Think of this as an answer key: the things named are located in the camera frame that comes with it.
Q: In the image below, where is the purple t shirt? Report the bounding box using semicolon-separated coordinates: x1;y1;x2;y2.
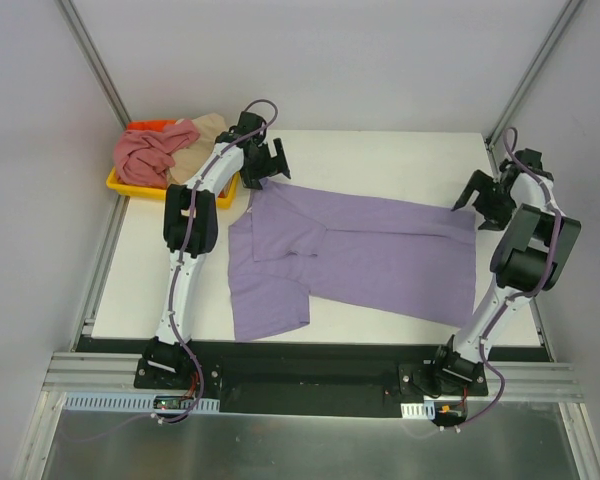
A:
228;182;476;341

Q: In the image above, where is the right aluminium frame post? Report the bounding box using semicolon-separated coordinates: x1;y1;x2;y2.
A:
485;0;586;152

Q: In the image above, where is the aluminium frame post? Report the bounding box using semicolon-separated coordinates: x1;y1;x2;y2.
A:
54;0;131;127
485;0;586;152

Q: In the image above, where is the right white cable duct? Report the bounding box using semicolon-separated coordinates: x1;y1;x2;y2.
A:
400;400;436;421

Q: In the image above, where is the beige t shirt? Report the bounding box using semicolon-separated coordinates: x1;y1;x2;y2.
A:
167;113;227;184

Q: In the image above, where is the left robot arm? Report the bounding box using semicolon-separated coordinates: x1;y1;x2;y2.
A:
142;106;291;389

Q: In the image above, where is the yellow plastic bin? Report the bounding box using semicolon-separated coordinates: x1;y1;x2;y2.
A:
104;118;241;210

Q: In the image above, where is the pink t shirt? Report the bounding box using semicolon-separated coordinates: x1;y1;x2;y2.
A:
113;120;200;189

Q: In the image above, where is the left white cable duct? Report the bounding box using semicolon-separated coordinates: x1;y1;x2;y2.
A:
64;393;220;416

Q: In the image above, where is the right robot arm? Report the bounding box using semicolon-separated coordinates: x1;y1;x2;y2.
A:
428;148;581;396

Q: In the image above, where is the white cable duct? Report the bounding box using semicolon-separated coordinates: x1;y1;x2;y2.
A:
64;393;220;416
400;400;436;421

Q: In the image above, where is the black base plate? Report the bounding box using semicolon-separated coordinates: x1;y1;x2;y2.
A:
77;335;489;416

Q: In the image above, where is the left aluminium frame post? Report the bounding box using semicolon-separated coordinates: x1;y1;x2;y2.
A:
54;0;131;127

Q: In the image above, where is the aluminium front rail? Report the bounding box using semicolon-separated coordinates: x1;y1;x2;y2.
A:
43;352;584;403

